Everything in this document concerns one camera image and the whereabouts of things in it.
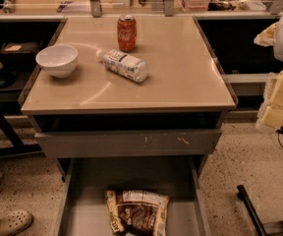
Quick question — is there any open middle drawer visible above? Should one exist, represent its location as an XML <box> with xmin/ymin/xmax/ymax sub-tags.
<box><xmin>53</xmin><ymin>156</ymin><xmax>211</xmax><ymax>236</ymax></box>

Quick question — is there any black metal floor bar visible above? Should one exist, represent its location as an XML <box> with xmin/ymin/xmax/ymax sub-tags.
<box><xmin>237</xmin><ymin>185</ymin><xmax>268</xmax><ymax>236</ymax></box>

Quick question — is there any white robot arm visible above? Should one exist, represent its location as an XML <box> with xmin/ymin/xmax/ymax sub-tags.
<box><xmin>254</xmin><ymin>15</ymin><xmax>283</xmax><ymax>133</ymax></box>

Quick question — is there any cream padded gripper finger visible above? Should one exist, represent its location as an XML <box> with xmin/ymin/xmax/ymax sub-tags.
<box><xmin>255</xmin><ymin>70</ymin><xmax>283</xmax><ymax>133</ymax></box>
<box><xmin>254</xmin><ymin>23</ymin><xmax>277</xmax><ymax>47</ymax></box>

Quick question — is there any black box with label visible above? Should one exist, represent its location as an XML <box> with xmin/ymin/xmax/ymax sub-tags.
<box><xmin>0</xmin><ymin>41</ymin><xmax>39</xmax><ymax>54</ymax></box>

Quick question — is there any white bowl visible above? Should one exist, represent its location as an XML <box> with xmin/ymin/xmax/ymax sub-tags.
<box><xmin>35</xmin><ymin>44</ymin><xmax>79</xmax><ymax>78</ymax></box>

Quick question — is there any red soda can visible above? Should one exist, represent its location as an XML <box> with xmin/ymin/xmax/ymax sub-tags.
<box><xmin>117</xmin><ymin>15</ymin><xmax>137</xmax><ymax>52</ymax></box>

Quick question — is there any closed top drawer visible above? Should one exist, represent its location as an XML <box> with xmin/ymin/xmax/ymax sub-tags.
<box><xmin>35</xmin><ymin>129</ymin><xmax>221</xmax><ymax>158</ymax></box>

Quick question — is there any clear plastic water bottle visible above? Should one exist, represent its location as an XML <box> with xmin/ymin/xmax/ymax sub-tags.
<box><xmin>96</xmin><ymin>49</ymin><xmax>148</xmax><ymax>83</ymax></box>

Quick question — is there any grey drawer cabinet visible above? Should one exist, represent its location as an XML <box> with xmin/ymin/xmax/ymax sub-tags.
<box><xmin>20</xmin><ymin>16</ymin><xmax>237</xmax><ymax>173</ymax></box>

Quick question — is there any white clog shoe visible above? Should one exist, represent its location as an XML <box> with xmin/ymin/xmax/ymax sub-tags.
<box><xmin>0</xmin><ymin>209</ymin><xmax>33</xmax><ymax>236</ymax></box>

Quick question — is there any left metal post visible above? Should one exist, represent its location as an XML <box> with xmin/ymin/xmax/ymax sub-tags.
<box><xmin>89</xmin><ymin>0</ymin><xmax>102</xmax><ymax>18</ymax></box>

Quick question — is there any brown chip bag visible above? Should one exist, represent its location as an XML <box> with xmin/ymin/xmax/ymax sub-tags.
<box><xmin>105</xmin><ymin>190</ymin><xmax>170</xmax><ymax>236</ymax></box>

